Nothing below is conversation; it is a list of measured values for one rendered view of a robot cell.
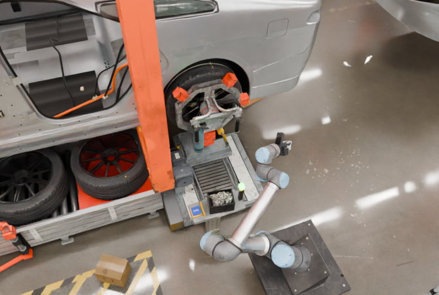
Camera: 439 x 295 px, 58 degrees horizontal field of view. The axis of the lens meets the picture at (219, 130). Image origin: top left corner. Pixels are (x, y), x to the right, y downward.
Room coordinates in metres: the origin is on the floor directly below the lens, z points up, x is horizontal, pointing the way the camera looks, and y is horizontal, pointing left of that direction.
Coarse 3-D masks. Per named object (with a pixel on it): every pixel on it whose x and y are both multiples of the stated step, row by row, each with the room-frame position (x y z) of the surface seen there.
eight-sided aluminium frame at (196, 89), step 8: (216, 80) 2.27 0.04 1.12; (192, 88) 2.18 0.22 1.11; (200, 88) 2.17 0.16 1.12; (208, 88) 2.19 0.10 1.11; (216, 88) 2.22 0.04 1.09; (224, 88) 2.24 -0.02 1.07; (232, 88) 2.28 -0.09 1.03; (192, 96) 2.14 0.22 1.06; (176, 104) 2.13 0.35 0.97; (184, 104) 2.12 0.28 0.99; (176, 112) 2.10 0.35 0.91; (176, 120) 2.13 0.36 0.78; (224, 120) 2.26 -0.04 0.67; (184, 128) 2.11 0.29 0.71; (192, 128) 2.15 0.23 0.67; (208, 128) 2.20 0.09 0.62; (216, 128) 2.22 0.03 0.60
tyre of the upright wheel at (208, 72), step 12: (204, 60) 2.44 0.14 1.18; (216, 60) 2.48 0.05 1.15; (180, 72) 2.33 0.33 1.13; (192, 72) 2.29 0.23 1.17; (204, 72) 2.29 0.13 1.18; (216, 72) 2.31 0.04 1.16; (168, 84) 2.29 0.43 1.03; (180, 84) 2.22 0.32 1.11; (192, 84) 2.23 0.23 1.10; (168, 96) 2.22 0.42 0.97; (168, 108) 2.16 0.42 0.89
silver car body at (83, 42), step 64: (0, 0) 2.03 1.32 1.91; (64, 0) 2.12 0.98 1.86; (192, 0) 2.33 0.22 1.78; (256, 0) 2.48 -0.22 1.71; (320, 0) 2.69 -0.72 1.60; (0, 64) 1.84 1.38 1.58; (64, 64) 2.64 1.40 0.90; (256, 64) 2.44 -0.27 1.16; (0, 128) 1.75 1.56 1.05; (64, 128) 1.89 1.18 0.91; (128, 128) 2.04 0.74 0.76
